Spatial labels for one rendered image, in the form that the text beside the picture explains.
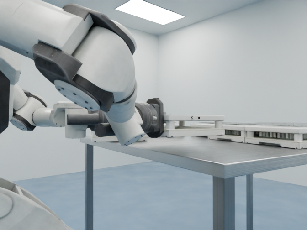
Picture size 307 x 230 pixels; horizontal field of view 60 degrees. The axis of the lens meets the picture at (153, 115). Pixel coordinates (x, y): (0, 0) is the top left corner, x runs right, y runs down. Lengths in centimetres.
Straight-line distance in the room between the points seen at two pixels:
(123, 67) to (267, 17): 454
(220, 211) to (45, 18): 56
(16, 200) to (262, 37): 449
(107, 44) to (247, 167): 47
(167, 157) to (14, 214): 43
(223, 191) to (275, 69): 402
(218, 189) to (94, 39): 47
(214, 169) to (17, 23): 50
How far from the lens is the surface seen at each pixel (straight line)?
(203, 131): 91
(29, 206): 75
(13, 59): 68
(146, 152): 92
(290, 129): 105
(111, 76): 41
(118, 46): 42
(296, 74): 450
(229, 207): 71
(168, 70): 602
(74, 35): 41
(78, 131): 88
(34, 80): 479
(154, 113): 74
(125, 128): 63
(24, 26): 43
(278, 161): 82
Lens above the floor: 98
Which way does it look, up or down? 1 degrees up
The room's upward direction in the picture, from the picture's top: straight up
